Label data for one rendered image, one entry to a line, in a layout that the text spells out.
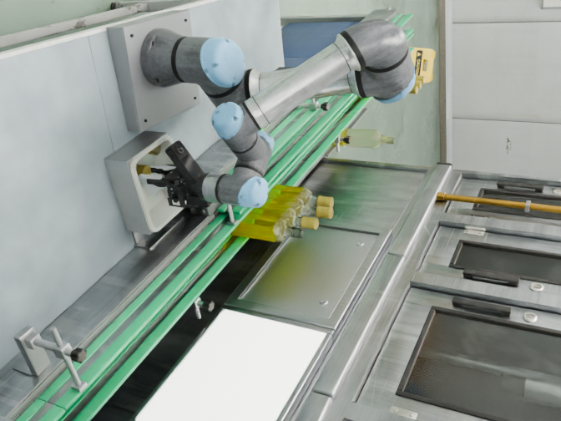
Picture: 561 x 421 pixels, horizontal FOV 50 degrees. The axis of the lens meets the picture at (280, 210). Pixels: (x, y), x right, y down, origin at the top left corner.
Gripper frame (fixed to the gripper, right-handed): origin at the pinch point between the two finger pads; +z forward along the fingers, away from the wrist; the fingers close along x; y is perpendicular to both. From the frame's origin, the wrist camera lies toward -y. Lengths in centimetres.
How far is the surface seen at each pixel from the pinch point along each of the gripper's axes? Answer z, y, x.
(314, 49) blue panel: 14, 9, 137
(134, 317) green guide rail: -12.1, 23.5, -28.5
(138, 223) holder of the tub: 0.7, 12.1, -6.8
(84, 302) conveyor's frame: 2.2, 21.5, -29.8
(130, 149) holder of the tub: 1.4, -6.9, -1.4
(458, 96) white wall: 56, 212, 617
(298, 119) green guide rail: -13, 11, 64
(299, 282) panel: -34, 39, 13
